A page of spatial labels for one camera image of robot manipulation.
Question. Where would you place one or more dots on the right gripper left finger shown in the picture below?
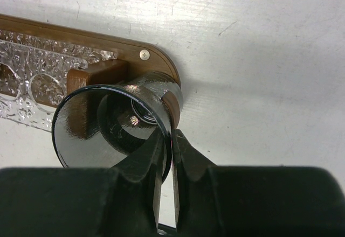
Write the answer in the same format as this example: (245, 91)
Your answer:
(120, 201)

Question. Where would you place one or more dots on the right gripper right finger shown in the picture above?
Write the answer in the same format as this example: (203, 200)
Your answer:
(214, 200)

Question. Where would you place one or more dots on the dark tinted cup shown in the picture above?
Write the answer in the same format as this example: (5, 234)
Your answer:
(98, 126)

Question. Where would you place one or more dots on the clear rack with brown ends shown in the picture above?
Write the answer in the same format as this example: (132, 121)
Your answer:
(34, 75)

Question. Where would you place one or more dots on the brown wooden oval tray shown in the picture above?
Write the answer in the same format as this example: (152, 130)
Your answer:
(138, 56)

